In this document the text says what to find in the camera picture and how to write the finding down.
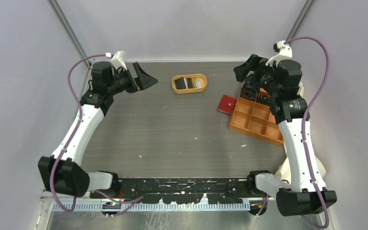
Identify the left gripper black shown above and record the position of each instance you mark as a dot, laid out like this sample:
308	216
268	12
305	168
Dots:
143	80

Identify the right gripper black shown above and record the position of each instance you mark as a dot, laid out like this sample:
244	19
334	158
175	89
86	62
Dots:
254	63

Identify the black credit card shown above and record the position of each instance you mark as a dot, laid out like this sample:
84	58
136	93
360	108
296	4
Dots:
180	84

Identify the red card holder wallet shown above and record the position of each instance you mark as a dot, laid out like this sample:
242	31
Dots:
227	105

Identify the orange oval card tray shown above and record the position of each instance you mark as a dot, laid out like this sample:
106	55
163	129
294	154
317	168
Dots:
195	89

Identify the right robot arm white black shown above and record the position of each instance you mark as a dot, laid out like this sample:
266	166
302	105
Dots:
306	193

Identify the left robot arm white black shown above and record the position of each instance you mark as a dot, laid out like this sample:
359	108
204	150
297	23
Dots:
61	172

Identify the rolled black belt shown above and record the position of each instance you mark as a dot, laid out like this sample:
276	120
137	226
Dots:
249	92

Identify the orange compartment organizer tray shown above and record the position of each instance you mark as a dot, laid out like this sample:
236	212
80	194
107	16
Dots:
254	119

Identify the cream cloth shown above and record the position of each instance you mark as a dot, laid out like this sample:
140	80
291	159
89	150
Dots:
306	171

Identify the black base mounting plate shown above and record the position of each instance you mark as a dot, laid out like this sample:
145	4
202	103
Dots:
184	190

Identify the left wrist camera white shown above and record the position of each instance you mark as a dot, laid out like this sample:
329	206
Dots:
117	59

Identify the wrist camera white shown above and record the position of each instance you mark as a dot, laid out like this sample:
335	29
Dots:
117	59
283	52

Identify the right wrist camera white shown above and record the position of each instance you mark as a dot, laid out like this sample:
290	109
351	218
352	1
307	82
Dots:
283	52

